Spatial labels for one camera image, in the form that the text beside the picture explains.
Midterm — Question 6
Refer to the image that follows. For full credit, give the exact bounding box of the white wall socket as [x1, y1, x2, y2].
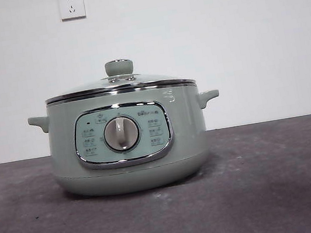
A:
[58, 0, 88, 22]

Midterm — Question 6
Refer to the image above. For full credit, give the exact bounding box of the pale green electric cooking pot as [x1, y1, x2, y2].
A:
[25, 74, 233, 207]

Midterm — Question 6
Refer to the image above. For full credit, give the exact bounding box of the glass lid with green knob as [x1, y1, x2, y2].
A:
[40, 47, 195, 106]

